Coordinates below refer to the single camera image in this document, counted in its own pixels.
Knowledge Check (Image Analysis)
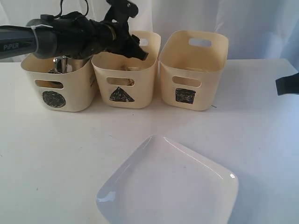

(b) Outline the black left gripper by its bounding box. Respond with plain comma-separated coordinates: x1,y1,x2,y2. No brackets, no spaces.
88,20,148,61

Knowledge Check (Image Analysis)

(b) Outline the steel mug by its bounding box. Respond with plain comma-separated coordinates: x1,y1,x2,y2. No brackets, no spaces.
53,56,90,74

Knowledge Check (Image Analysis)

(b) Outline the white square plate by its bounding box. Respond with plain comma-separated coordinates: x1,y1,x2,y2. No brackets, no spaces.
96,135,239,224

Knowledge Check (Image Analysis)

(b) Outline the stainless steel bowl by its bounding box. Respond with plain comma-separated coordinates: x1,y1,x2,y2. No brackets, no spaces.
47,69,59,74

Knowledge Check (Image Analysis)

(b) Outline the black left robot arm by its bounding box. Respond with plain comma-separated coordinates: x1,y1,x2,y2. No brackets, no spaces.
0,12,148,61

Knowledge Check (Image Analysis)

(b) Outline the cream bin with triangle mark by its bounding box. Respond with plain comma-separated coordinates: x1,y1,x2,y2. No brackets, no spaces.
91,31,161,109

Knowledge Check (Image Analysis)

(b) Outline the cream bin with square mark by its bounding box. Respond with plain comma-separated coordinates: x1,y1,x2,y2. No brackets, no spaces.
159,30,229,111

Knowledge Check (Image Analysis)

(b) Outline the cream bin with circle mark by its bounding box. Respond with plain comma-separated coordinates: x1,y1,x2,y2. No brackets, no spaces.
21,54,99,112

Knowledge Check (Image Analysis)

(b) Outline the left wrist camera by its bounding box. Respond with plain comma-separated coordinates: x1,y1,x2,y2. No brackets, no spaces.
104,0,139,24

